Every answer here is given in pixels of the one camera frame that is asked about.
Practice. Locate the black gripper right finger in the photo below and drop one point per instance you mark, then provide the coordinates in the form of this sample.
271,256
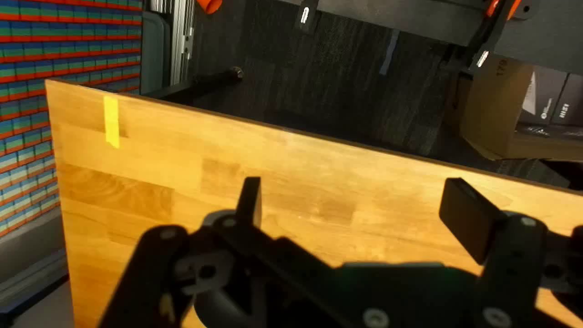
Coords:
520,256

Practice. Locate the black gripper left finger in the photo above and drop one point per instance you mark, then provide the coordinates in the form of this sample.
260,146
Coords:
220,272

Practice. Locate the cardboard box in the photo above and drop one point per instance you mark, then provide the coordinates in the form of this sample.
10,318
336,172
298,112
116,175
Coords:
489,106

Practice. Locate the yellow tape strip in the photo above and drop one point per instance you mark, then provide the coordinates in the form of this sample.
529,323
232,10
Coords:
112,121

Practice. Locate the black perforated workbench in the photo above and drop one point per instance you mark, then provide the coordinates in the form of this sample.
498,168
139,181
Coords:
544,31

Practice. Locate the orange black clamp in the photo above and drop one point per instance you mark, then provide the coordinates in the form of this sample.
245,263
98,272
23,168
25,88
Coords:
498,13

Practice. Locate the aluminium extrusion rail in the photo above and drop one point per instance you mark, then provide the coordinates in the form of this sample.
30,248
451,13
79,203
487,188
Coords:
179,15

